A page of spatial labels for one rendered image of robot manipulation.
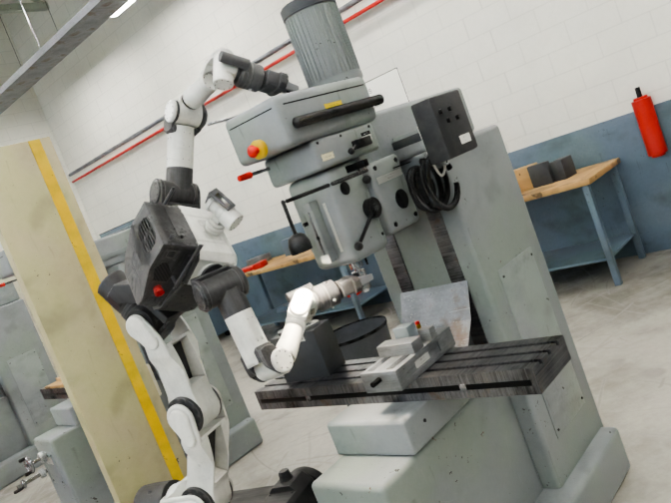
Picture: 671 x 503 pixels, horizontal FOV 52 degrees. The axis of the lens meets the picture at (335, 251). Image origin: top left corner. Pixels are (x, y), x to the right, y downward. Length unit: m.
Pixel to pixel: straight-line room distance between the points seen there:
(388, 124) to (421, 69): 4.48
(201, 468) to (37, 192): 1.75
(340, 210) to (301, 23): 0.68
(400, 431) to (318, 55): 1.29
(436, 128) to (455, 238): 0.47
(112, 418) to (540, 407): 2.08
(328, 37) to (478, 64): 4.29
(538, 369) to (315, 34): 1.33
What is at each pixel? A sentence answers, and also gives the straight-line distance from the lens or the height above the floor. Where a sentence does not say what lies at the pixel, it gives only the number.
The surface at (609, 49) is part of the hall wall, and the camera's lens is 6.22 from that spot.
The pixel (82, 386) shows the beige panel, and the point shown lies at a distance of 3.62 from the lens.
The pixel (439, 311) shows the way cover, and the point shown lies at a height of 0.98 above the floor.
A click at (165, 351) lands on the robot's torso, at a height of 1.25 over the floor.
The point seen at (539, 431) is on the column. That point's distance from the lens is 2.75.
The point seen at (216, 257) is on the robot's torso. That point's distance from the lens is 2.16.
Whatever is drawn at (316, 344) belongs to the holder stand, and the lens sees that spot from 2.57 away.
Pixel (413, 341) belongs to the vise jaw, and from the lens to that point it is 2.23.
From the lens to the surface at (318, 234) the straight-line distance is 2.23.
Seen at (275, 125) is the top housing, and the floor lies 1.81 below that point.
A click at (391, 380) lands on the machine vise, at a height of 0.94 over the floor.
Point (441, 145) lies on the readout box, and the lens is 2.26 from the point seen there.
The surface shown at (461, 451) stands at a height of 0.59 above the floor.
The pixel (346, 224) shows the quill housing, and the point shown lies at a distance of 2.20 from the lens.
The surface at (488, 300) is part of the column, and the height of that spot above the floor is 0.97.
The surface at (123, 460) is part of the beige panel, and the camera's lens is 3.72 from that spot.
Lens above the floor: 1.61
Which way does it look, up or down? 6 degrees down
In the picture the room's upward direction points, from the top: 21 degrees counter-clockwise
